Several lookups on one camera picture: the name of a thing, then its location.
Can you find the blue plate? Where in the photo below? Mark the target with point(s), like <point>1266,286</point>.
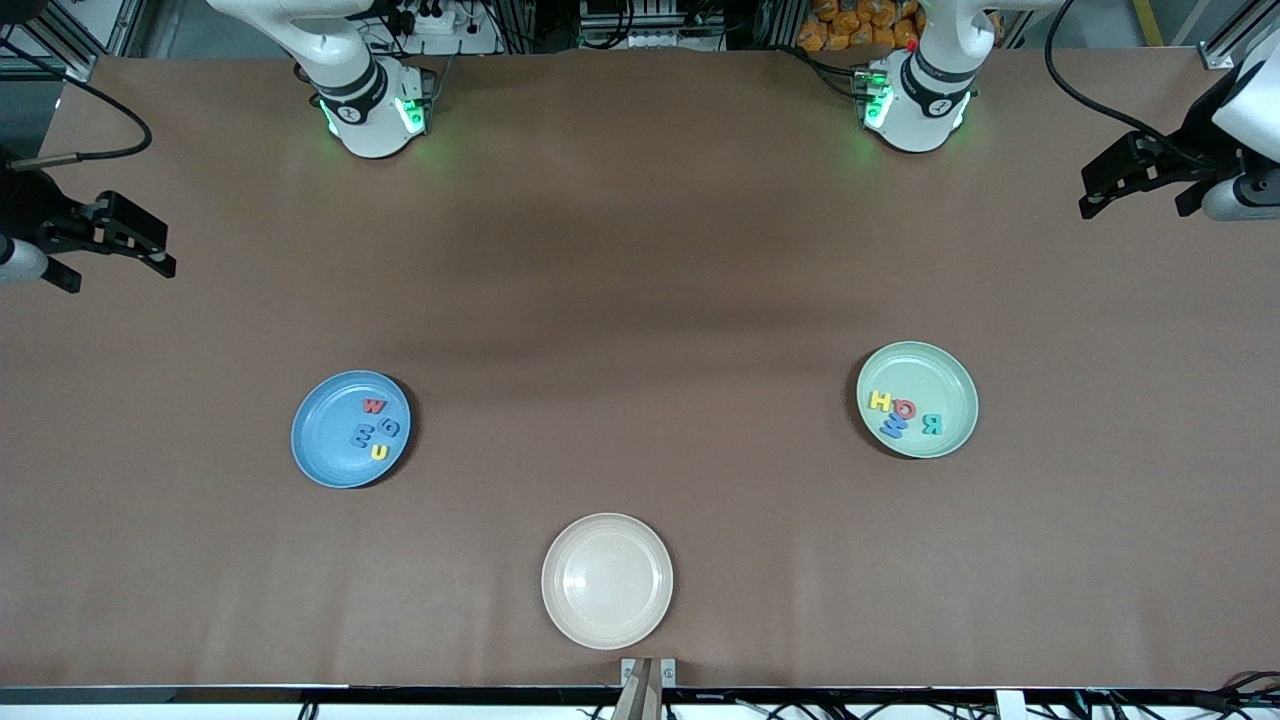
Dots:
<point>325,430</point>

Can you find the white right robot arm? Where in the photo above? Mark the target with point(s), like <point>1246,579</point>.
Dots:
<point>360,100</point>

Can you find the red letter Q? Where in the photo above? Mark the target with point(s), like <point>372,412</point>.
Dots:
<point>900,409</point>

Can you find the red letter w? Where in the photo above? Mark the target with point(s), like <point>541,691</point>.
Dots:
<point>373,407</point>

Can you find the orange packets pile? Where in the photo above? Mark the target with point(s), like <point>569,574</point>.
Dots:
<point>850,25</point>

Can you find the yellow letter u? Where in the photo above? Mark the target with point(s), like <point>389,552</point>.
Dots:
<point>375,454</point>

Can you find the blue letter E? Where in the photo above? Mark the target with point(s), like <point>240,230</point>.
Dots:
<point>362,436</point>

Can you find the blue letter M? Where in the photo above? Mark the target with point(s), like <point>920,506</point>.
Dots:
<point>894,428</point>

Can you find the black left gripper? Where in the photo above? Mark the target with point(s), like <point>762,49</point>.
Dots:
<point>1197,138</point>

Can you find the beige plate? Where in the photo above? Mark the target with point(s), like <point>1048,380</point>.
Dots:
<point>607,580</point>

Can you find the metal bracket with wooden strip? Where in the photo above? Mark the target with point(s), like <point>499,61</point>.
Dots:
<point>632,672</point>

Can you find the aluminium frame profile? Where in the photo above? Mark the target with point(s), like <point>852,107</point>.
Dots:
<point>70,62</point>
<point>1215,55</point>

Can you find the blue letter g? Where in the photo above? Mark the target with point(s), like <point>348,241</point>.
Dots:
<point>389,430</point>

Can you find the teal letter R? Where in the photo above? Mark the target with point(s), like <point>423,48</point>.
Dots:
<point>931,425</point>

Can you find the white power strip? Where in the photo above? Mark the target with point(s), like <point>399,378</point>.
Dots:
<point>435,22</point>

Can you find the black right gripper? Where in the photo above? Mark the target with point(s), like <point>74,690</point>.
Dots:
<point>30,203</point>

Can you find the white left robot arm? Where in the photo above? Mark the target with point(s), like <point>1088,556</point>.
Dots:
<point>920,110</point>

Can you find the yellow letter H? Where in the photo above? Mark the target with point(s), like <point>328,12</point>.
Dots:
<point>880,402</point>

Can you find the green plate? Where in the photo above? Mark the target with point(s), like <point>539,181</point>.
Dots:
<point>930,375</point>

